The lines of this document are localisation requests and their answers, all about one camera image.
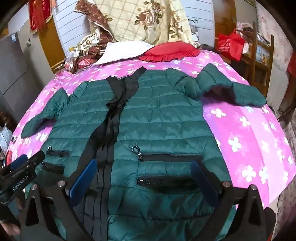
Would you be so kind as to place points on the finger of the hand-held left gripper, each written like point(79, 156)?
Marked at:
point(34, 158)
point(18, 162)

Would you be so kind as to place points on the pink floral bed sheet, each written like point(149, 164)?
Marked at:
point(242, 129)

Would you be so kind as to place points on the red gift box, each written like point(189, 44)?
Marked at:
point(83, 64)

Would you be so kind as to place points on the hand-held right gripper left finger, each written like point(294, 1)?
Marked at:
point(83, 179)

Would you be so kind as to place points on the grey refrigerator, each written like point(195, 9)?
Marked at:
point(18, 69)

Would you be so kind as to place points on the wooden shelf rack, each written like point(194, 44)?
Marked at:
point(255, 67)

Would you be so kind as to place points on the red tasselled hanging decoration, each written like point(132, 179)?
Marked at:
point(37, 14)

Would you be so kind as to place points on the cream floral quilt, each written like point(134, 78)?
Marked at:
point(138, 23)

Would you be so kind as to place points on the red ruffled pillow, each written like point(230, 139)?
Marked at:
point(166, 52)

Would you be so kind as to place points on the clear plastic bag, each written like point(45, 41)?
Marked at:
point(70, 59)

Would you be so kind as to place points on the dark green puffer jacket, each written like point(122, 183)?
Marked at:
point(161, 115)

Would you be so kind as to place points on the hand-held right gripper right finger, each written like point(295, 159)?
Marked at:
point(205, 184)

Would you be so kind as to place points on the brown wooden door frame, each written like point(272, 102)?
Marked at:
point(49, 46)

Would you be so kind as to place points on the pink floral curtain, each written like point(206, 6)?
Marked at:
point(272, 25)

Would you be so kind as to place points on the brown floral quilt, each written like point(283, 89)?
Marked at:
point(92, 49)

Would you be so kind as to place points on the white pillow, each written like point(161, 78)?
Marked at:
point(122, 52)

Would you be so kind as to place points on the person's left hand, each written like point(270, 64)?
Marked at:
point(10, 229)

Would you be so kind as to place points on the red shopping bag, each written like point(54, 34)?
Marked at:
point(229, 46)

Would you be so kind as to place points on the red flat box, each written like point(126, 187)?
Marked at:
point(8, 156)

